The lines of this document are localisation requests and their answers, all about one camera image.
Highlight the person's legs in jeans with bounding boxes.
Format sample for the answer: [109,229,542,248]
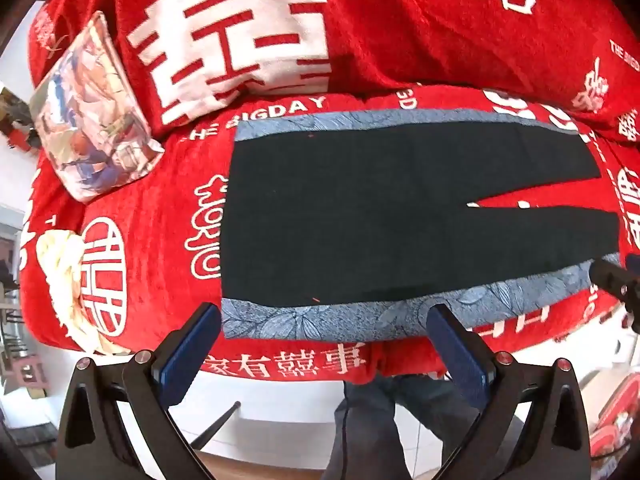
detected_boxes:
[320,374,482,480]

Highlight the red printed boxes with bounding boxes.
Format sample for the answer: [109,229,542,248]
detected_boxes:
[589,374,640,461]

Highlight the cluttered shelf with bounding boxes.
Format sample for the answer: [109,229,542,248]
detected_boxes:
[0,220,53,396]

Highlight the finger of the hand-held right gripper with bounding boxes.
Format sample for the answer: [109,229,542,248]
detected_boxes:
[589,257,640,335]

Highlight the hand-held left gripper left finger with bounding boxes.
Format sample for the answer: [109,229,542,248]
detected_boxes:
[54,302,223,480]

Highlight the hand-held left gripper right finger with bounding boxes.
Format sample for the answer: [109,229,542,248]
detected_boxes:
[427,302,593,480]

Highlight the black pants with patterned stripes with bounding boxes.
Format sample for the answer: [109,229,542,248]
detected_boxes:
[220,108,623,343]

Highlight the printed cushion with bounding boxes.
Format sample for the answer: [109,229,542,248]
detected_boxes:
[29,10,166,204]

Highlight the red printed blanket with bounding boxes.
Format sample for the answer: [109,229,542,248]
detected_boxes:
[17,0,640,386]

